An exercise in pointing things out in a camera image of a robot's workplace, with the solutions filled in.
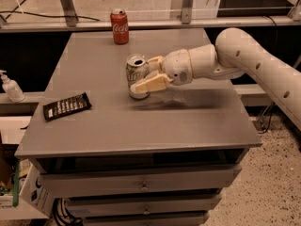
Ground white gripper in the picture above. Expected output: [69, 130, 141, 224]
[130, 49, 193, 94]

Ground green white 7up can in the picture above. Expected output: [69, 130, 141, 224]
[126, 54, 149, 88]

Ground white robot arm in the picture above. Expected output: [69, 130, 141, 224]
[130, 28, 301, 130]

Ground red coke can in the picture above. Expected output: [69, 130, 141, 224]
[110, 8, 129, 44]

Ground grey drawer cabinet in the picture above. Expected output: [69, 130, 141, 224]
[16, 28, 261, 226]

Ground white pump sanitizer bottle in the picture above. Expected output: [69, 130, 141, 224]
[0, 70, 24, 103]

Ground white cardboard box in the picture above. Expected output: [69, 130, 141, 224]
[0, 160, 55, 221]

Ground metal frame rail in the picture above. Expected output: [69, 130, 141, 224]
[0, 16, 301, 33]

